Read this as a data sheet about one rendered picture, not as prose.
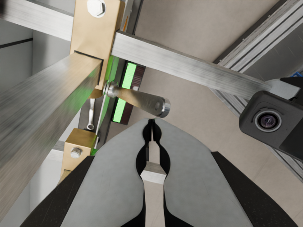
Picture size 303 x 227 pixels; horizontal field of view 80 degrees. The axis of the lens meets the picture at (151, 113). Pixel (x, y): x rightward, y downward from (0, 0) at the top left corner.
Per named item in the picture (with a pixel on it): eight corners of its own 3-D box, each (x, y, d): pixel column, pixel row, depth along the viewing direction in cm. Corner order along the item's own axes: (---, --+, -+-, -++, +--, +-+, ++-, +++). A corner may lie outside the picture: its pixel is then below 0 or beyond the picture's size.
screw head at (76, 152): (83, 148, 34) (81, 152, 33) (81, 156, 35) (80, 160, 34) (71, 145, 34) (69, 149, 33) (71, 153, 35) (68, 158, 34)
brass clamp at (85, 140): (100, 133, 39) (94, 149, 35) (90, 175, 45) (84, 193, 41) (71, 126, 38) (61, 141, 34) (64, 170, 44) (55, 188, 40)
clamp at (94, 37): (126, 2, 25) (121, 1, 21) (106, 89, 31) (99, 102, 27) (84, -13, 24) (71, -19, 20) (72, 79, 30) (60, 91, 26)
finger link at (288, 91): (279, 94, 33) (321, 121, 25) (251, 85, 32) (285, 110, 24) (291, 79, 32) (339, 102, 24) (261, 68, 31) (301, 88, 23)
